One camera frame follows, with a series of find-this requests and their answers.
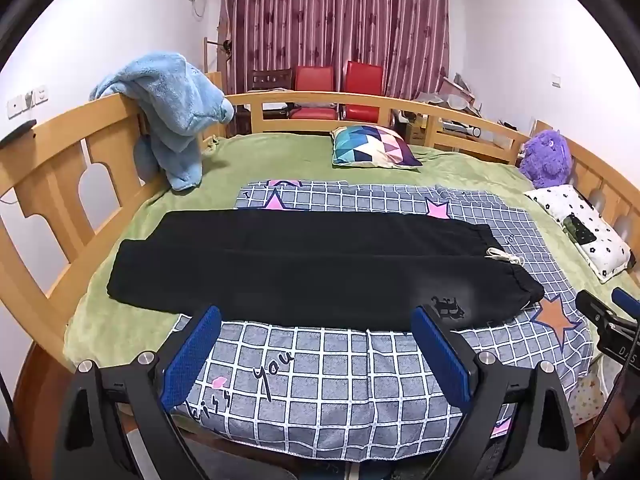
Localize white floral pillow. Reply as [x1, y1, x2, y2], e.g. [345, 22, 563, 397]
[523, 185, 633, 282]

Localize wooden coat rack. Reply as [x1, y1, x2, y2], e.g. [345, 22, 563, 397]
[204, 37, 236, 136]

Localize cardboard box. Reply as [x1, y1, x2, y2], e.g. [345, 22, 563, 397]
[402, 112, 431, 146]

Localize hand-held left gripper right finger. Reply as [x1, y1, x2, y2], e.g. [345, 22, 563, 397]
[410, 304, 581, 480]

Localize purple plush toy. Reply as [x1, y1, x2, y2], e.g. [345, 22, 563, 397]
[518, 129, 572, 189]

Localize grey plaid star blanket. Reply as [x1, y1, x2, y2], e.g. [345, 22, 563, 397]
[170, 179, 598, 461]

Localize black pants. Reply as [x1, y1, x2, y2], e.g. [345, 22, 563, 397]
[106, 208, 546, 333]

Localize wooden bed frame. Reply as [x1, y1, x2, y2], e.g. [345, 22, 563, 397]
[0, 89, 640, 480]

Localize dark green cloth item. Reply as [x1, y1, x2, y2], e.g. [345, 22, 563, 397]
[562, 215, 598, 246]

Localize pile of bags and papers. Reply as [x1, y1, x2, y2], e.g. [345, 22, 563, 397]
[415, 72, 483, 116]

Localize dark wooden chair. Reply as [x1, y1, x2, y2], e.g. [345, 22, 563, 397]
[251, 69, 293, 93]

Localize green bed sheet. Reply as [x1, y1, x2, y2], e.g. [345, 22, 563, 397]
[64, 132, 576, 376]

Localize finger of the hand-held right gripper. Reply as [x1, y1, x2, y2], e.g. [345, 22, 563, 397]
[575, 290, 621, 331]
[612, 287, 640, 321]

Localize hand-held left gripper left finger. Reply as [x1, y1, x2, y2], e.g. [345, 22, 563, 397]
[52, 305, 223, 480]

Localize maroon striped curtain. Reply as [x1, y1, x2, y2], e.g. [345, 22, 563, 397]
[218, 0, 451, 103]

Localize geometric patterned pillow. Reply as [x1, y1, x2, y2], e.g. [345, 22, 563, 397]
[330, 125, 425, 169]

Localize yellow star cloth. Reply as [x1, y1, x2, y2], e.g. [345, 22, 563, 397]
[570, 370, 608, 428]

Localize light blue fleece blanket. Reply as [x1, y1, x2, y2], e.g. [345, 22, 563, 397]
[90, 51, 235, 192]

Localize red chair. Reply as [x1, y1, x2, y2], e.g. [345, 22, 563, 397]
[290, 65, 341, 121]
[342, 60, 386, 123]

